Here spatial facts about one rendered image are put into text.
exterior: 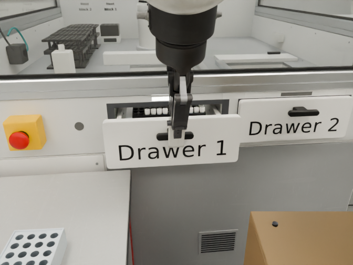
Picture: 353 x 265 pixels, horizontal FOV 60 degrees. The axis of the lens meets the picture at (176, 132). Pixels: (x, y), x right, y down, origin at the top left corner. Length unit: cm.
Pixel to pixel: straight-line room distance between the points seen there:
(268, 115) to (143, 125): 32
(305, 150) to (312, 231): 45
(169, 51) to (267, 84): 38
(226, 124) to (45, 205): 41
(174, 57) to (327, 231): 32
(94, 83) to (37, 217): 30
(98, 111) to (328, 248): 53
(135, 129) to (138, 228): 38
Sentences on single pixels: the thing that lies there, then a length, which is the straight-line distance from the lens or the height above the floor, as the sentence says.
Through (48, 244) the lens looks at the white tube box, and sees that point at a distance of 57.
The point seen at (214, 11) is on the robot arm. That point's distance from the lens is 42.
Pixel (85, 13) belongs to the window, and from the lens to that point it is 71.
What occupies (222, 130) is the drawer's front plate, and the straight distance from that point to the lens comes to 66.
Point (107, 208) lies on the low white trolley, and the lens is 66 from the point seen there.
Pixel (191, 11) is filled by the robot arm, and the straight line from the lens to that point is 27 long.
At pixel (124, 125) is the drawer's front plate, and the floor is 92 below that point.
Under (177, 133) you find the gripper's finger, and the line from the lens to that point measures 56.
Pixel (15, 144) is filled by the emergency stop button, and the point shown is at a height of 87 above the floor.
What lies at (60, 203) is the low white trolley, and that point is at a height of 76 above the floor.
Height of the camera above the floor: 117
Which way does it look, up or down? 25 degrees down
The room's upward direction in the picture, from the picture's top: straight up
